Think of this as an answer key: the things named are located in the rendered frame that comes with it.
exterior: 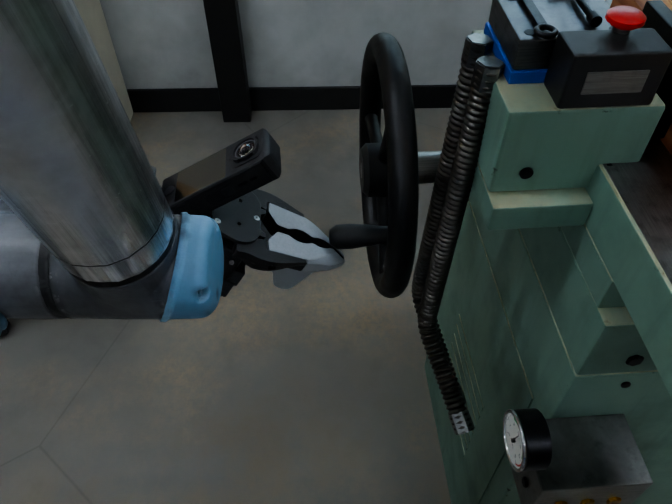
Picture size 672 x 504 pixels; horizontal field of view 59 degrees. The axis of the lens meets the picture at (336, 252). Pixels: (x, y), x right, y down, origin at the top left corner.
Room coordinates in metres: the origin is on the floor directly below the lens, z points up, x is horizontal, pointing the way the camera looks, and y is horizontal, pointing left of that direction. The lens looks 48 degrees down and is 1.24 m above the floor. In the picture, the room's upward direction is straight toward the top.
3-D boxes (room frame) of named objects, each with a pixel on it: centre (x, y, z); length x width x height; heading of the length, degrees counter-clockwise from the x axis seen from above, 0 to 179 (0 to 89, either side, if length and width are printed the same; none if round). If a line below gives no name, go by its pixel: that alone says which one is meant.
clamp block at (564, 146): (0.48, -0.20, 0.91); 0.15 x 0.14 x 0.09; 4
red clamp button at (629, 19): (0.45, -0.23, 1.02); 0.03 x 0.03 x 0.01
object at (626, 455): (0.27, -0.27, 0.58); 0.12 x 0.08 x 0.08; 94
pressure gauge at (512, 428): (0.26, -0.20, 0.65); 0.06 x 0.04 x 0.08; 4
